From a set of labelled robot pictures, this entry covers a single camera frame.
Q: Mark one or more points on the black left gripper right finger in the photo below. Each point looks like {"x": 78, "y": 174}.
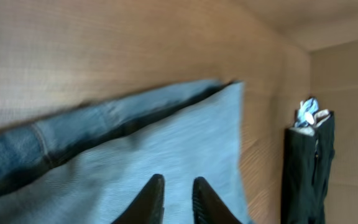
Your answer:
{"x": 207, "y": 206}

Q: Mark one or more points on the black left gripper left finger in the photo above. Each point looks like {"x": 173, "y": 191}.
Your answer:
{"x": 147, "y": 207}

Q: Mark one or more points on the light blue denim jeans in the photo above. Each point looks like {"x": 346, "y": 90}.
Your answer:
{"x": 88, "y": 165}

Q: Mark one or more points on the black garment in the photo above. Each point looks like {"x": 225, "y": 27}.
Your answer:
{"x": 308, "y": 155}

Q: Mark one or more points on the light blue cloth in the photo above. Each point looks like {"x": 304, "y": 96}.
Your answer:
{"x": 309, "y": 114}

